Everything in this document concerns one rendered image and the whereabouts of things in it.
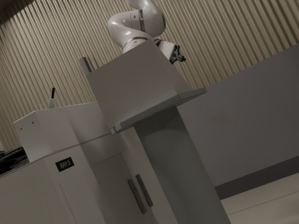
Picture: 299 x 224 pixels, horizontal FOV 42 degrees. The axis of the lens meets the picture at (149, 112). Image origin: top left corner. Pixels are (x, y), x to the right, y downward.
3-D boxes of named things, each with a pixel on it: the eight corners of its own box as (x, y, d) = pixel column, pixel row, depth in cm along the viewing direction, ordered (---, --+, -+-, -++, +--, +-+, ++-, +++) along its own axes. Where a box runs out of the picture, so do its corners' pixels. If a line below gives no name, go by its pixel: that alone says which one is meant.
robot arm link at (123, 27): (152, 36, 140) (149, 1, 156) (102, 44, 141) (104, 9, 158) (157, 62, 148) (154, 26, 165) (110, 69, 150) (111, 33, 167)
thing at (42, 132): (30, 164, 119) (11, 123, 120) (105, 137, 171) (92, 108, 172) (53, 152, 116) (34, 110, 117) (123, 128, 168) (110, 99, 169)
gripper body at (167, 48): (167, 40, 203) (182, 46, 196) (159, 58, 205) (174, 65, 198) (157, 37, 197) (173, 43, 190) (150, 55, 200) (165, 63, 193)
